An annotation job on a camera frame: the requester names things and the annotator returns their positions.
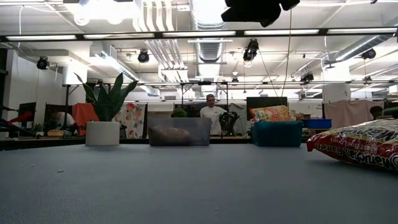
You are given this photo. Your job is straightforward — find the red Maruchan ramen pack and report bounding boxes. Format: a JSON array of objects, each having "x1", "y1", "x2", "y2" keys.
[{"x1": 306, "y1": 119, "x2": 398, "y2": 173}]

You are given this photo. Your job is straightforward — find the person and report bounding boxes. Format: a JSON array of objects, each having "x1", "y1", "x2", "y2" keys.
[
  {"x1": 51, "y1": 111, "x2": 75, "y2": 131},
  {"x1": 369, "y1": 105, "x2": 385, "y2": 121},
  {"x1": 200, "y1": 93, "x2": 228, "y2": 136}
]

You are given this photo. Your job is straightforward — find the grey plastic bin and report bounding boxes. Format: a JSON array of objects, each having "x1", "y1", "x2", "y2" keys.
[{"x1": 147, "y1": 117, "x2": 213, "y2": 147}]

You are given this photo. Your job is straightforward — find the small green bush plant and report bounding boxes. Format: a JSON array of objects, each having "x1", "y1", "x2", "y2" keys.
[{"x1": 170, "y1": 108, "x2": 188, "y2": 118}]

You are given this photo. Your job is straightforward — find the floral hanging cloth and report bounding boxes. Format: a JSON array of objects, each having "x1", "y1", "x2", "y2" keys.
[{"x1": 113, "y1": 102, "x2": 147, "y2": 139}]

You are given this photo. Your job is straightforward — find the blue-grey table mat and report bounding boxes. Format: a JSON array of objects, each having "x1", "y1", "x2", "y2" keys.
[{"x1": 0, "y1": 144, "x2": 398, "y2": 224}]

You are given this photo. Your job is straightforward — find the teal plastic bin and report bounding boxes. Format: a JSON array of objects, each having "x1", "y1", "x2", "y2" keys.
[{"x1": 250, "y1": 120, "x2": 304, "y2": 147}]

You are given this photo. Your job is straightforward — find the snake plant in white pot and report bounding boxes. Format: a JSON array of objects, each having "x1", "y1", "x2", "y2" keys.
[{"x1": 73, "y1": 72, "x2": 139, "y2": 146}]

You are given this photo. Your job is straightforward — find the orange-red hanging cloth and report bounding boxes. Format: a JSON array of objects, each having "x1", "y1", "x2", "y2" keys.
[{"x1": 72, "y1": 103, "x2": 96, "y2": 136}]

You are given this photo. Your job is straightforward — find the blue storage bin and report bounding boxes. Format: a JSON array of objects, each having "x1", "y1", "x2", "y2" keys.
[{"x1": 303, "y1": 119, "x2": 333, "y2": 130}]

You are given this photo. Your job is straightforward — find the white square column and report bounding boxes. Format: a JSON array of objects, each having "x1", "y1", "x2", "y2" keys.
[{"x1": 322, "y1": 83, "x2": 351, "y2": 103}]

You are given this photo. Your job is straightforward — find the beige hanging cloth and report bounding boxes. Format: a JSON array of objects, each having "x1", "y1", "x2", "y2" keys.
[{"x1": 323, "y1": 99, "x2": 385, "y2": 128}]

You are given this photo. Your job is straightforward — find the dark office chair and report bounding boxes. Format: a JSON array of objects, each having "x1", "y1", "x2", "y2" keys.
[{"x1": 384, "y1": 107, "x2": 398, "y2": 121}]

